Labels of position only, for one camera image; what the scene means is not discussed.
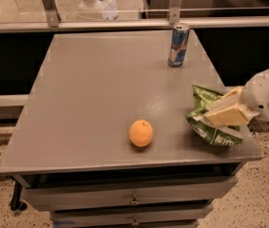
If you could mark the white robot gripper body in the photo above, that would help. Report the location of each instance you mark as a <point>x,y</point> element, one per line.
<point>263,94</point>

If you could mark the orange fruit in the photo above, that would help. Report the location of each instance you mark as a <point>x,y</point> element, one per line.
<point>141,133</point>

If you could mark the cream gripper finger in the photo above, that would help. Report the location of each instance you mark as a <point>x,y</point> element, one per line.
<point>236,114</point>
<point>230,98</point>

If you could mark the grey drawer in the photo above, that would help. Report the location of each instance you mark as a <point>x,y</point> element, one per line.
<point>131,216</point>
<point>129,194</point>

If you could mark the grey drawer cabinet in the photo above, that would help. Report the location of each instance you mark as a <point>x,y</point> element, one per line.
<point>73,130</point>

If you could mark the top grey drawer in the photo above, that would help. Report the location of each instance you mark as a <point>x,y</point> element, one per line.
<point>129,194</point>

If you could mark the black caster wheel leg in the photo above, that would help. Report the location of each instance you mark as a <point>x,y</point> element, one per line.
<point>16,203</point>

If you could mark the metal railing frame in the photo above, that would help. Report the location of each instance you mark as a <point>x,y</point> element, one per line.
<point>62,15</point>

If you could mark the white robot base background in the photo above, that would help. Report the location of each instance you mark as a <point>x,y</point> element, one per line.
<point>101,10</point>

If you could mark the blue silver energy drink can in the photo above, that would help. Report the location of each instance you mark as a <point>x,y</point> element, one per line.
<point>179,41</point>

